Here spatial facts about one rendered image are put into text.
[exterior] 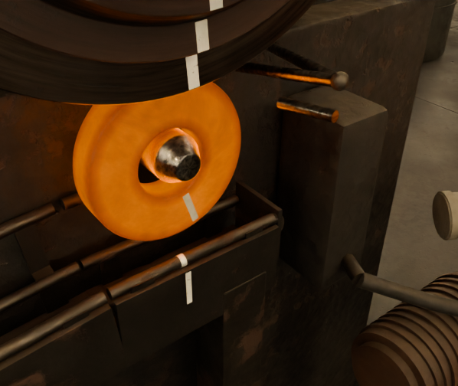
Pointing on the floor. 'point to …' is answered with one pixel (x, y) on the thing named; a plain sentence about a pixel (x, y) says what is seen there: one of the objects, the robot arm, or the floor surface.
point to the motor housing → (424, 340)
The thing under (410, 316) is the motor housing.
